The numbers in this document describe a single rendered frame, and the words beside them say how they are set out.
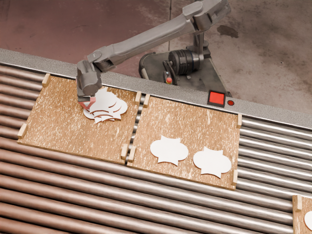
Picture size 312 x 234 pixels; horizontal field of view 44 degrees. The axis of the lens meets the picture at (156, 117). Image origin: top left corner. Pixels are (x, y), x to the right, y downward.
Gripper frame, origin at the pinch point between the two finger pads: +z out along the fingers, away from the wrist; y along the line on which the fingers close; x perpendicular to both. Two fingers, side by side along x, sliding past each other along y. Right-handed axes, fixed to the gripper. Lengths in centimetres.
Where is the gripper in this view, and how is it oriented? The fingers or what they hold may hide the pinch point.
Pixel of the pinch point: (86, 100)
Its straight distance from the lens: 157.8
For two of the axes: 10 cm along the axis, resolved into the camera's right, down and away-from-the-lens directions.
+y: 1.9, 7.9, -5.8
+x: 9.7, -0.7, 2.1
